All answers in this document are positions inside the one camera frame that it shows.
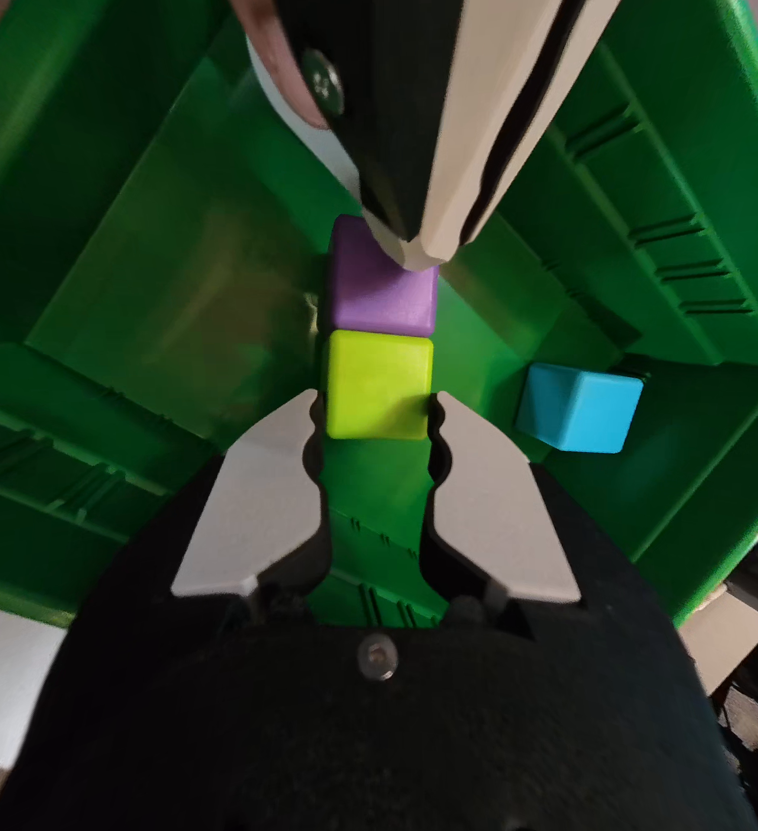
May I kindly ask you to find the purple cube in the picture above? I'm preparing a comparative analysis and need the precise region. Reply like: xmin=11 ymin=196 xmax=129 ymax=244
xmin=328 ymin=214 xmax=440 ymax=338

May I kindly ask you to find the blue cube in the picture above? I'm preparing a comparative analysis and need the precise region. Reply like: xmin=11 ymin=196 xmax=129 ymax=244
xmin=515 ymin=362 xmax=645 ymax=454

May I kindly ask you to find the lime green cube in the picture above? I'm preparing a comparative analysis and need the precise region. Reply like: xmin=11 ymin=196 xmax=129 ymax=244
xmin=322 ymin=329 xmax=435 ymax=441

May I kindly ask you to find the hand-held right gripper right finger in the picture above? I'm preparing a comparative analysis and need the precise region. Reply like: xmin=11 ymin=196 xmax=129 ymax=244
xmin=419 ymin=390 xmax=582 ymax=621

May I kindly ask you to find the grey desk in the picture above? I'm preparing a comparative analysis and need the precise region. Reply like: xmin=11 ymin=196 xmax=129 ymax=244
xmin=0 ymin=0 xmax=758 ymax=812

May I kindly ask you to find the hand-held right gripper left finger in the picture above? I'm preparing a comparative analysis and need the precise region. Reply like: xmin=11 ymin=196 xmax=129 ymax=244
xmin=170 ymin=388 xmax=333 ymax=608

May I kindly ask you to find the person's left hand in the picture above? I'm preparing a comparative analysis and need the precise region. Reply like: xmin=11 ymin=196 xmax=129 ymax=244
xmin=229 ymin=0 xmax=332 ymax=131

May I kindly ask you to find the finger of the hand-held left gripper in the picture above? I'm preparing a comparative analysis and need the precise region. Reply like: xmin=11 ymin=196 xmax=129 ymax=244
xmin=361 ymin=0 xmax=564 ymax=272
xmin=462 ymin=0 xmax=621 ymax=246

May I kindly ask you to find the green plastic bin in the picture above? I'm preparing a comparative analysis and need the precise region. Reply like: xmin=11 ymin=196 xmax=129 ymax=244
xmin=0 ymin=0 xmax=758 ymax=629

